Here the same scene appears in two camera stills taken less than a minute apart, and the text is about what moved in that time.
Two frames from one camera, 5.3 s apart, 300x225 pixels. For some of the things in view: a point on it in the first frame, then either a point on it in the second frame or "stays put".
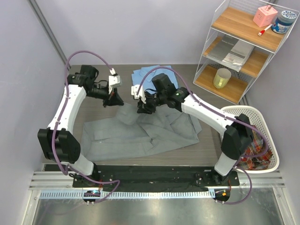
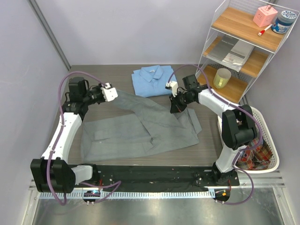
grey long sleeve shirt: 131,133 stays put
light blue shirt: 137,74 stays put
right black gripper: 146,108 to 176,107
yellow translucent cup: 222,77 stays put
